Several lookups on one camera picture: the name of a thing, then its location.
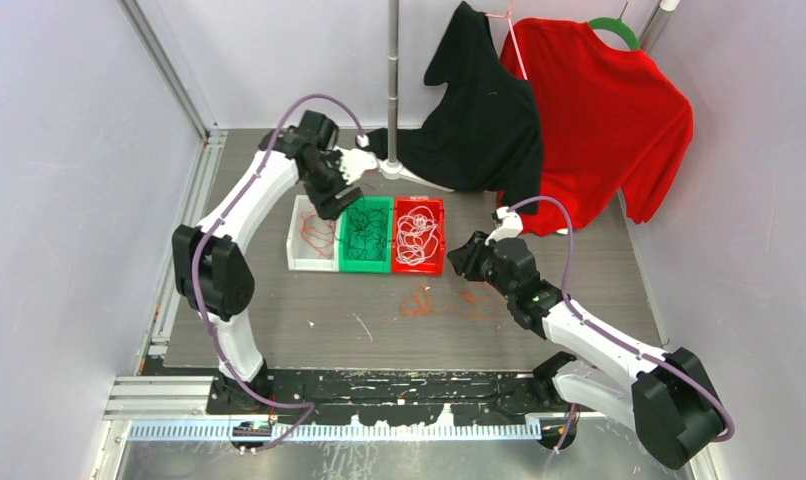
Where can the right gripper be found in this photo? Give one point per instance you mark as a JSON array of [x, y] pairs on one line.
[[465, 260]]

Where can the green plastic bin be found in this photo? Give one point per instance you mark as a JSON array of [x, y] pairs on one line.
[[366, 236]]

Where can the white rack base foot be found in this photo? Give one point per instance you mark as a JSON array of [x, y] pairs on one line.
[[395, 171]]

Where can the white plastic bin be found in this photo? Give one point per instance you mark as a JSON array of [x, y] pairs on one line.
[[312, 243]]

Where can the green hanger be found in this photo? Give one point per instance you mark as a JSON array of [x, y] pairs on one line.
[[617, 26]]

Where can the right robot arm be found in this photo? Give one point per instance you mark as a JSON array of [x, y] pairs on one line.
[[666, 398]]

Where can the garment rack pole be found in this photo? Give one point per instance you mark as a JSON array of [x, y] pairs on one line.
[[393, 79]]

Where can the aluminium frame rail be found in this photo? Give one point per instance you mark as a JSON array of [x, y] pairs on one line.
[[159, 55]]

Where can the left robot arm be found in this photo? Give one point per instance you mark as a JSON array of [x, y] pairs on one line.
[[209, 264]]

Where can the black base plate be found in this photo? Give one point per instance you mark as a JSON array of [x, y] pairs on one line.
[[390, 397]]

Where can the red plastic bin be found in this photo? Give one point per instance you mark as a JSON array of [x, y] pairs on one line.
[[418, 235]]

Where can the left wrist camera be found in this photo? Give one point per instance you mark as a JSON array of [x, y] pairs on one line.
[[354, 163]]

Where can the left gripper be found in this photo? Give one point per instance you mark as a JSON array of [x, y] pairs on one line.
[[333, 208]]

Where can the black t-shirt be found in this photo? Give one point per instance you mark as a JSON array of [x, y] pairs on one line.
[[485, 134]]

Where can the red t-shirt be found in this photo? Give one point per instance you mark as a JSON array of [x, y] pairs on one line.
[[612, 123]]

